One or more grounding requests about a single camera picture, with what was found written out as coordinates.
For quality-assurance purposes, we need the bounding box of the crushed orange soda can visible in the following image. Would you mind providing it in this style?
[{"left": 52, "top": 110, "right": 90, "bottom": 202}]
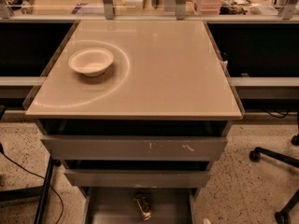
[{"left": 134, "top": 193, "right": 152, "bottom": 221}]

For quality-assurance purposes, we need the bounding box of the grey bottom drawer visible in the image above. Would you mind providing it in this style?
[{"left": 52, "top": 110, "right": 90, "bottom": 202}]
[{"left": 81, "top": 188, "right": 195, "bottom": 224}]

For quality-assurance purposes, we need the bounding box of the grey drawer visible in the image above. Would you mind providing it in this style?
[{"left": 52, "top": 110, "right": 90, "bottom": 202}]
[
  {"left": 64, "top": 169, "right": 210, "bottom": 188},
  {"left": 41, "top": 135, "right": 227, "bottom": 161},
  {"left": 81, "top": 188, "right": 195, "bottom": 224}
]

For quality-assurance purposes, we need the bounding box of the grey middle drawer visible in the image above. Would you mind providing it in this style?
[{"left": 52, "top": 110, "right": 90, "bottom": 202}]
[{"left": 64, "top": 169, "right": 210, "bottom": 188}]

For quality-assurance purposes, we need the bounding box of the grey top drawer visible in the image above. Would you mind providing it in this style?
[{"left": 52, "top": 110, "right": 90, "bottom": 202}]
[{"left": 41, "top": 135, "right": 227, "bottom": 161}]

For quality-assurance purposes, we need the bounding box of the black office chair base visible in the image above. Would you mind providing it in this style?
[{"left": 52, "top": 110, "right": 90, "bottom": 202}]
[{"left": 249, "top": 133, "right": 299, "bottom": 224}]

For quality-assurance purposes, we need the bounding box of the black metal stand leg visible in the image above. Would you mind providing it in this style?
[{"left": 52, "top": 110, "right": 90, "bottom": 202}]
[{"left": 34, "top": 158, "right": 54, "bottom": 224}]

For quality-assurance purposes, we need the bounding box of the white paper bowl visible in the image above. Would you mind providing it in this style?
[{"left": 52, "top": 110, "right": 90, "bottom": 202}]
[{"left": 68, "top": 48, "right": 114, "bottom": 77}]

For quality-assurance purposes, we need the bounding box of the black floor cable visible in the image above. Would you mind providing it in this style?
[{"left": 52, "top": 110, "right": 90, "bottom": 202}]
[{"left": 0, "top": 151, "right": 64, "bottom": 224}]

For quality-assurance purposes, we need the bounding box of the grey metal post right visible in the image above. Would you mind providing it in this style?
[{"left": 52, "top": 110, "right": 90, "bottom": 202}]
[{"left": 176, "top": 0, "right": 186, "bottom": 20}]

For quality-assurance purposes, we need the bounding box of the grey metal post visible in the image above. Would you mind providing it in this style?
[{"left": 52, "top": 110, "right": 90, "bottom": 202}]
[
  {"left": 103, "top": 0, "right": 114, "bottom": 20},
  {"left": 176, "top": 0, "right": 186, "bottom": 20}
]

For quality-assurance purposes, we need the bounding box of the grey metal post left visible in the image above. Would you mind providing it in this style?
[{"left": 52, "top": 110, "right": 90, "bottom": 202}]
[{"left": 103, "top": 0, "right": 114, "bottom": 20}]

